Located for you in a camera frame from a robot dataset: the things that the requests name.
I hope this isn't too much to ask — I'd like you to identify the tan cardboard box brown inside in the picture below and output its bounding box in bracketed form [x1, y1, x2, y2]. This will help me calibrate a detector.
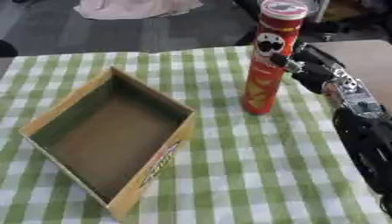
[18, 66, 198, 222]

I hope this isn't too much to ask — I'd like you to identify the black chair base with wheel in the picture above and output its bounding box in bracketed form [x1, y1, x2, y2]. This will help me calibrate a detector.
[300, 20, 359, 42]

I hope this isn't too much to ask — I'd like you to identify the pale pink cloth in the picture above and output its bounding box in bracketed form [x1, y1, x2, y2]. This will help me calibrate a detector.
[73, 0, 206, 21]

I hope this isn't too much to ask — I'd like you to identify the red chip can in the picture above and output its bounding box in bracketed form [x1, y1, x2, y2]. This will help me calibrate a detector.
[240, 0, 310, 116]

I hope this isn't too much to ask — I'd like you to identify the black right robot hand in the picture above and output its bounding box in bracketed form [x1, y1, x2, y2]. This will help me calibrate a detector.
[269, 41, 348, 95]

